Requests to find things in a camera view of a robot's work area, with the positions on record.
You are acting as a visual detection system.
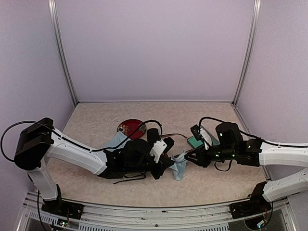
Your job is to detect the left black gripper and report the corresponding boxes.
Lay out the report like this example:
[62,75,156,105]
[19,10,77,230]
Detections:
[126,155,175,180]

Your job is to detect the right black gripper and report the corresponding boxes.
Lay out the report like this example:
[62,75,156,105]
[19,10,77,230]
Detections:
[184,143,237,167]

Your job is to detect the grey green glasses case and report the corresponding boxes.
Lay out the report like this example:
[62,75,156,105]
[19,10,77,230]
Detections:
[186,126,219,149]

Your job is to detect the light blue cleaning cloth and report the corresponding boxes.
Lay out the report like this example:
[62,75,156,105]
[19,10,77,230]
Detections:
[169,152,187,181]

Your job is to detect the brown frame sunglasses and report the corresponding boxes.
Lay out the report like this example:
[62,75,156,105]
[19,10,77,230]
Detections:
[162,133,188,139]

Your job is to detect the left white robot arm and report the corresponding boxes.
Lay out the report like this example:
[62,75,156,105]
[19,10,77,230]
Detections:
[13,118,174,214]

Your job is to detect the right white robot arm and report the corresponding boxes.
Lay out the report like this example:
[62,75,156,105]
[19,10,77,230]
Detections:
[185,122,308,214]

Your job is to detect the red floral round case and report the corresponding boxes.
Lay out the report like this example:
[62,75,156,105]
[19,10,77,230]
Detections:
[117,119,147,140]

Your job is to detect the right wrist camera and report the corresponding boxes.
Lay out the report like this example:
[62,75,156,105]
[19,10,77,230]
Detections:
[190,125,213,149]

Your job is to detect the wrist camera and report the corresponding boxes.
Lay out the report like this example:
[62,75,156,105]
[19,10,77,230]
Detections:
[150,137,175,164]
[190,125,213,149]

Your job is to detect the black frame glasses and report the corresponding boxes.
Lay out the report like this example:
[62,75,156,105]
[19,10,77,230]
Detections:
[113,173,146,185]

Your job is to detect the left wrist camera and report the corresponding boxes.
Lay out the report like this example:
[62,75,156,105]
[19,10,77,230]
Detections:
[150,137,175,164]

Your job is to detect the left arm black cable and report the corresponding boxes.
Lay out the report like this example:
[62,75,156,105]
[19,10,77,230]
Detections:
[0,119,162,162]

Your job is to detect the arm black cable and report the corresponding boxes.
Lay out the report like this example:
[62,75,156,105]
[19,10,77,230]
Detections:
[0,119,162,162]
[198,116,308,172]

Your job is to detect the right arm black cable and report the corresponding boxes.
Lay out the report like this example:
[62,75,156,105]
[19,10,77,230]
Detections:
[198,116,308,172]

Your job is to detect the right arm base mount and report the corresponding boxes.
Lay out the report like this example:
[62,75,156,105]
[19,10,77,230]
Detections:
[229,181,272,219]

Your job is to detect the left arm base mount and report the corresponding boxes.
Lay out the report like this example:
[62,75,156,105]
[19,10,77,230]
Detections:
[42,184,84,220]

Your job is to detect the front aluminium rail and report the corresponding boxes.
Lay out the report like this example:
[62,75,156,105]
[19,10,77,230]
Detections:
[14,192,297,231]

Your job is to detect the right aluminium frame post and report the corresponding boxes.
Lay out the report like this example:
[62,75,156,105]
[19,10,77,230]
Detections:
[232,0,261,107]

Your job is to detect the aluminium frame post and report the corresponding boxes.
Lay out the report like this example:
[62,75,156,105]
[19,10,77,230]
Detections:
[232,0,261,107]
[48,0,79,107]

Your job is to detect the left aluminium frame post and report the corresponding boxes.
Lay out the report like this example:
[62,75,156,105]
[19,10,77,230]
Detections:
[48,0,79,107]

